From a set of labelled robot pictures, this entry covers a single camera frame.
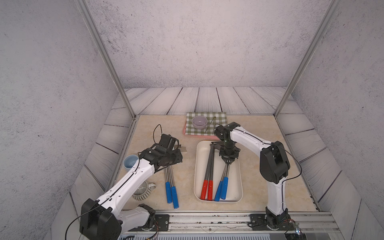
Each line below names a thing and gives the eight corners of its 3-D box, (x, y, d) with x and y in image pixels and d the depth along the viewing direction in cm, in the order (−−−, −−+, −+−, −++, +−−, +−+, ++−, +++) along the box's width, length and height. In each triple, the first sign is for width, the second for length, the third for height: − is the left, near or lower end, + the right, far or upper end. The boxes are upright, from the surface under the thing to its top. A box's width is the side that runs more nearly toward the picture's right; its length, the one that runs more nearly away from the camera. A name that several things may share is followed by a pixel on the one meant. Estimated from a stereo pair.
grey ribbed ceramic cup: (135, 200, 82) (131, 195, 77) (147, 183, 88) (144, 178, 83) (144, 205, 80) (141, 201, 75) (156, 188, 86) (153, 183, 81)
